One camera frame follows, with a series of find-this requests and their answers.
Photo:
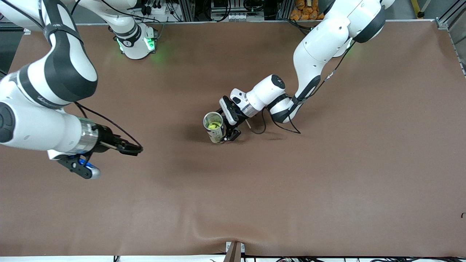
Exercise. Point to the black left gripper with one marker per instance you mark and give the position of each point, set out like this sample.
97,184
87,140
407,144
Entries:
237,118

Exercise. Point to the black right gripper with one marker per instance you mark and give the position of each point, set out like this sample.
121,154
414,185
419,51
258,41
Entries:
106,139

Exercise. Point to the yellow Wilson tennis ball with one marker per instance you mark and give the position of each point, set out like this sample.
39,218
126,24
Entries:
213,126

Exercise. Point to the Wilson tennis ball can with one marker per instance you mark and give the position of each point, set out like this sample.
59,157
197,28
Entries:
217,137

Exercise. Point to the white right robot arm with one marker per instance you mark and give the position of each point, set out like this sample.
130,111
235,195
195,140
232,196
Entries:
54,72

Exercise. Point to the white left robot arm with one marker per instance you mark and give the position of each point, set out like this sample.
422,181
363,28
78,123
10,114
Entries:
320,47

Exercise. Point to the brown table mat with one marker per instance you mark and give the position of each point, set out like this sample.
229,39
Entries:
233,189

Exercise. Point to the white terminal block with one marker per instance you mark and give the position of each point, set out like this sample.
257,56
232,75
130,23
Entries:
236,16

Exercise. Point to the white power strip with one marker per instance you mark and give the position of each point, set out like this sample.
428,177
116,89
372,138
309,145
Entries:
160,10

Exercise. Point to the yellow pole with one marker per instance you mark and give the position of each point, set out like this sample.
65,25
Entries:
418,9

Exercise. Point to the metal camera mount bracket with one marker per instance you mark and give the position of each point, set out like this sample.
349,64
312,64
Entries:
235,253

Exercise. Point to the aluminium frame post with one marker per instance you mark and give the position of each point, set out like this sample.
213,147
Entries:
446,22

